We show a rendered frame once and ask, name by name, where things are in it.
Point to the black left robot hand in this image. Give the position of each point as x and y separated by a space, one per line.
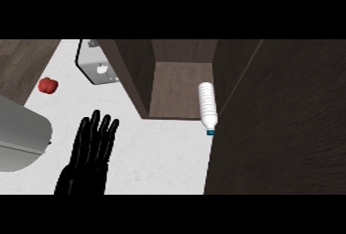
90 152

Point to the dark wooden cabinet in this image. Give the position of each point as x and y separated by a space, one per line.
176 82

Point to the white plastic water bottle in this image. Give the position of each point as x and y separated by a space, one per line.
207 105

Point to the dark wooden cabinet door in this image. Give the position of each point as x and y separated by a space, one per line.
280 122

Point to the pale grey rounded appliance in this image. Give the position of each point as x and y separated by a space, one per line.
19 134

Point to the red bell pepper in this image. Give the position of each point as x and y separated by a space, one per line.
47 85

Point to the brown wooden panel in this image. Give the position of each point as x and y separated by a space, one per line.
19 67

